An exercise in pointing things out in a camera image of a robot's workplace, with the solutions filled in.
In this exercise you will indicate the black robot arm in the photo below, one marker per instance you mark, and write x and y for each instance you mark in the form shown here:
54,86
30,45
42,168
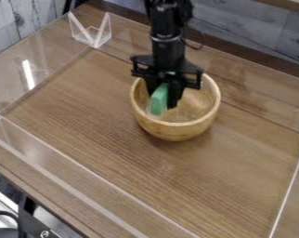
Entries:
168,17

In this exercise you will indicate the clear acrylic corner bracket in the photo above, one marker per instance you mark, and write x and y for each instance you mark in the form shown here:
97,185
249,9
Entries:
90,36

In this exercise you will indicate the green rectangular stick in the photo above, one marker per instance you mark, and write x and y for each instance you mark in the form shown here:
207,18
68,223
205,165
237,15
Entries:
158,100

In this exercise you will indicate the round wooden bowl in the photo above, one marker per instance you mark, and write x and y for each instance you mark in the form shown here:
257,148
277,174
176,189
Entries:
185,121

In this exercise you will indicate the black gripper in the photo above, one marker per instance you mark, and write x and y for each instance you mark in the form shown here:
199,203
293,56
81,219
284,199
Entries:
167,66

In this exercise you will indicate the black table leg bracket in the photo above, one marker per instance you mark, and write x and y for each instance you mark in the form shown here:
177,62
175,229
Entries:
33,229

